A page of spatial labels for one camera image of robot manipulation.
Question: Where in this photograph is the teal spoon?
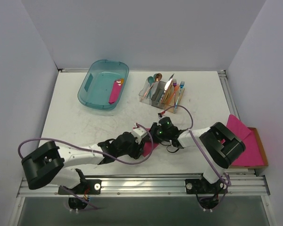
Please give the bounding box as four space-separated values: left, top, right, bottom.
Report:
146 76 155 97

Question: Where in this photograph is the orange fork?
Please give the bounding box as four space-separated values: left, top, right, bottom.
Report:
168 85 180 103

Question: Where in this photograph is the purple fork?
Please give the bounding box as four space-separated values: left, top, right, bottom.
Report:
172 79 177 105

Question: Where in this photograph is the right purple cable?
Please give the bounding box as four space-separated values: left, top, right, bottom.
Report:
160 105 232 189

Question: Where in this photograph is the pink napkin stack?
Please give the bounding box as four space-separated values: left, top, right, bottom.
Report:
226 114 268 168

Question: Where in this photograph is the clear acrylic utensil organizer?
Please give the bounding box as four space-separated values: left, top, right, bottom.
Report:
139 80 185 113

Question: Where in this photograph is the brown napkin tray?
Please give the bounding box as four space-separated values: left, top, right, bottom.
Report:
231 127 268 169

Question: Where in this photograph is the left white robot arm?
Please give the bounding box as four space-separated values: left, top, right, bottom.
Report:
21 128 147 194

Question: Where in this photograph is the rolled pink napkin bundle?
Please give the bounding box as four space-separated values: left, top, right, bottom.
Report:
108 78 124 104

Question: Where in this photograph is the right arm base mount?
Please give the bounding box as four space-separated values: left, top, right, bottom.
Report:
185 178 227 195

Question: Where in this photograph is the silver knife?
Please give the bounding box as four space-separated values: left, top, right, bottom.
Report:
161 73 174 103

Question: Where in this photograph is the teal plastic bin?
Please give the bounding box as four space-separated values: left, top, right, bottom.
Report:
77 60 129 111

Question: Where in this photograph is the purple cable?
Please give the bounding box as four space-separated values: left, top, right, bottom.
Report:
17 122 155 210
160 105 232 189

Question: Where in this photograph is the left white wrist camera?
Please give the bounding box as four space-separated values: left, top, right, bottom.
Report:
131 127 147 144

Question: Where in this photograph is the aluminium frame rail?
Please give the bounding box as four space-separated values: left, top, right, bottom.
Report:
16 174 271 198

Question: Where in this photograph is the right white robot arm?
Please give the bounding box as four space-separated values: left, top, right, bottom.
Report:
150 117 246 193

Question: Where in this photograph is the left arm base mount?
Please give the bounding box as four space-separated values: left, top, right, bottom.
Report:
61 178 102 195

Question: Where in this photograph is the blue iridescent fork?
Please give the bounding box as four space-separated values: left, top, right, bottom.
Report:
175 81 185 108

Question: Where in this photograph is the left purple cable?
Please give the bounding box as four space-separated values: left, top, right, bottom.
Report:
17 122 155 210

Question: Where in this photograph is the pink paper napkin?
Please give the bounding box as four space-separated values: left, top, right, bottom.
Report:
142 128 159 157

